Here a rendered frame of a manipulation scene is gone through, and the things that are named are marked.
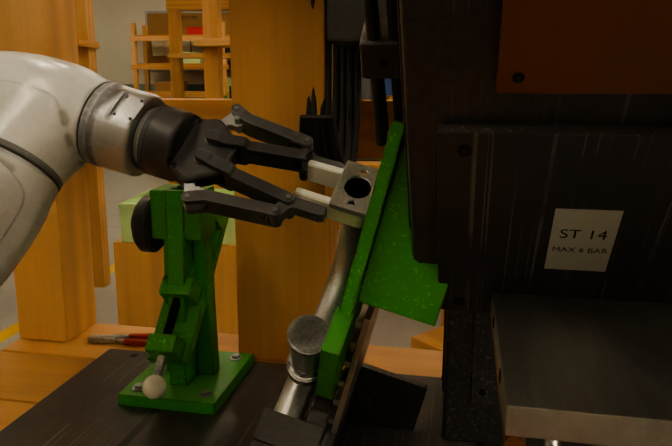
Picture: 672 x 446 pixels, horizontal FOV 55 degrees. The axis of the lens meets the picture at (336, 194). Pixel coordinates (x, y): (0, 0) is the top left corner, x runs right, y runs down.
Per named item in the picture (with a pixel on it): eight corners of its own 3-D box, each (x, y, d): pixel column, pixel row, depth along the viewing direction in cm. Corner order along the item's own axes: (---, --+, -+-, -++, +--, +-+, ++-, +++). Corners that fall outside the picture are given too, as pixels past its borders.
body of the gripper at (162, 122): (123, 146, 61) (211, 174, 60) (163, 85, 66) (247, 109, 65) (140, 189, 68) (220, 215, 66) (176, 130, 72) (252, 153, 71)
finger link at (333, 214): (297, 186, 62) (294, 192, 62) (365, 207, 61) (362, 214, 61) (297, 202, 65) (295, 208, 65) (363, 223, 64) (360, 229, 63)
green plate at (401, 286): (417, 385, 54) (493, 148, 49) (325, 354, 55) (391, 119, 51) (425, 333, 66) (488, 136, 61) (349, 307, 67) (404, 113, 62)
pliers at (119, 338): (187, 337, 107) (187, 331, 107) (178, 350, 102) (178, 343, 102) (96, 335, 108) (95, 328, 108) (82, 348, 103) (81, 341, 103)
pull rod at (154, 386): (160, 404, 75) (157, 358, 74) (138, 402, 75) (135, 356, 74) (180, 382, 80) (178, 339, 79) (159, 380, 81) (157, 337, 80)
